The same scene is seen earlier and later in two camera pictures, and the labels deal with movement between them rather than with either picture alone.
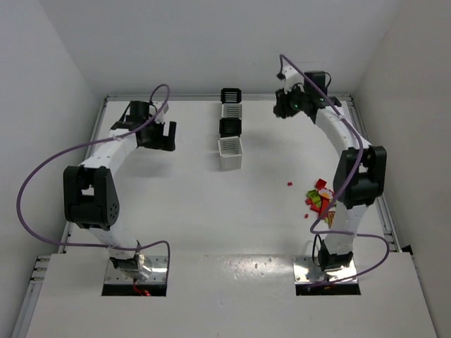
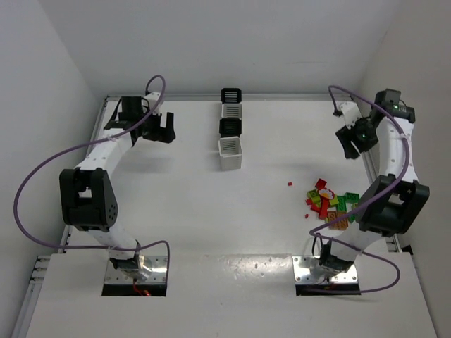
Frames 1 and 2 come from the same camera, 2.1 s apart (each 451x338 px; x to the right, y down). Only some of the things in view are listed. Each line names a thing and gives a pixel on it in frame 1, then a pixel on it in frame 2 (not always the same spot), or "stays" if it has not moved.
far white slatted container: [232, 110] stays
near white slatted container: [230, 150] stays
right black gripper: [282, 108] → [349, 141]
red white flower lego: [325, 193] stays
